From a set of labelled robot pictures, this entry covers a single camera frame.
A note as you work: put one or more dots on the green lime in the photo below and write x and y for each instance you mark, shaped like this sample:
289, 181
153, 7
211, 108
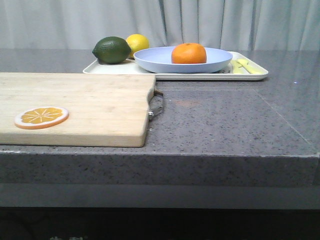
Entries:
111, 50

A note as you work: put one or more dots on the yellow lemon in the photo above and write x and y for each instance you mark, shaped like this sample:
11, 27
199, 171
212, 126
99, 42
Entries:
137, 42

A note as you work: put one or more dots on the orange fruit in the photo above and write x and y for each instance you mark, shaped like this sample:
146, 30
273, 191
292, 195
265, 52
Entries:
189, 53

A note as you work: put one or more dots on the orange slice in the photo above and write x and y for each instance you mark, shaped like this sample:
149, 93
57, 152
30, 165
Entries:
41, 117

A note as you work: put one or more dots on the yellow printed tray decoration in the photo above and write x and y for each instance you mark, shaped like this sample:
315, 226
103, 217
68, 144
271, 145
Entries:
243, 63

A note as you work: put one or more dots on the light blue plate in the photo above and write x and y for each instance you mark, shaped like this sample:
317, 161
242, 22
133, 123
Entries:
165, 60

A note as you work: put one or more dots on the grey curtain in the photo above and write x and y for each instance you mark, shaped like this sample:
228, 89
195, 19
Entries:
292, 25

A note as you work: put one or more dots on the metal cutting board handle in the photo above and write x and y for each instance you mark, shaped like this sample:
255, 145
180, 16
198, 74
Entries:
156, 104

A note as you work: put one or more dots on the wooden cutting board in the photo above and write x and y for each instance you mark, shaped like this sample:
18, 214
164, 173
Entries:
105, 110

